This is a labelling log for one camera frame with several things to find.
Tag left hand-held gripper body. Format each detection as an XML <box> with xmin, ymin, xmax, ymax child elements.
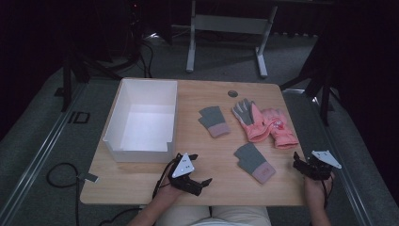
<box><xmin>168</xmin><ymin>153</ymin><xmax>203</xmax><ymax>197</ymax></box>

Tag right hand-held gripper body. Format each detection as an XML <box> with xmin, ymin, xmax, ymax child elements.
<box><xmin>302</xmin><ymin>150</ymin><xmax>343</xmax><ymax>182</ymax></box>

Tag white cardboard box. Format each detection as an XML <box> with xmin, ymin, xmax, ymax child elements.
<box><xmin>102</xmin><ymin>78</ymin><xmax>179</xmax><ymax>164</ymax></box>

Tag person's right hand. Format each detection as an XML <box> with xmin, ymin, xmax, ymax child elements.
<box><xmin>304</xmin><ymin>173</ymin><xmax>336</xmax><ymax>204</ymax></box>

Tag person's left hand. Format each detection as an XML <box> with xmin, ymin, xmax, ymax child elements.
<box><xmin>154</xmin><ymin>170</ymin><xmax>186</xmax><ymax>202</ymax></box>

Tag pink glove with small print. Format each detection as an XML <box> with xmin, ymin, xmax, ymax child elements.
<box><xmin>262</xmin><ymin>107</ymin><xmax>299</xmax><ymax>150</ymax></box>

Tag person's light trousers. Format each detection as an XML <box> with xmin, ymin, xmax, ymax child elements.
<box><xmin>155</xmin><ymin>205</ymin><xmax>273</xmax><ymax>226</ymax></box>

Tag pink glove with gray palm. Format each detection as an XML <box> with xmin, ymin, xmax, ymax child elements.
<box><xmin>231</xmin><ymin>98</ymin><xmax>273</xmax><ymax>144</ymax></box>

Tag black tripod stand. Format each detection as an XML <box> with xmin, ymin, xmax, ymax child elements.
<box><xmin>279</xmin><ymin>29</ymin><xmax>336</xmax><ymax>127</ymax></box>
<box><xmin>54</xmin><ymin>43</ymin><xmax>124</xmax><ymax>113</ymax></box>

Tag gray tape piece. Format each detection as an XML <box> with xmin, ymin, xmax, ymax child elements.
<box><xmin>77</xmin><ymin>171</ymin><xmax>100</xmax><ymax>184</ymax></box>

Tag metal floor rail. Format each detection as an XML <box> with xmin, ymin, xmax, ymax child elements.
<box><xmin>0</xmin><ymin>84</ymin><xmax>87</xmax><ymax>226</ymax></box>
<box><xmin>281</xmin><ymin>88</ymin><xmax>375</xmax><ymax>226</ymax></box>

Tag black background cables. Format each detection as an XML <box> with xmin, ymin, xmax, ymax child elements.
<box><xmin>107</xmin><ymin>39</ymin><xmax>155</xmax><ymax>79</ymax></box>

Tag white metal table frame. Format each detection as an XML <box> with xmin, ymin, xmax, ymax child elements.
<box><xmin>185</xmin><ymin>0</ymin><xmax>279</xmax><ymax>79</ymax></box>

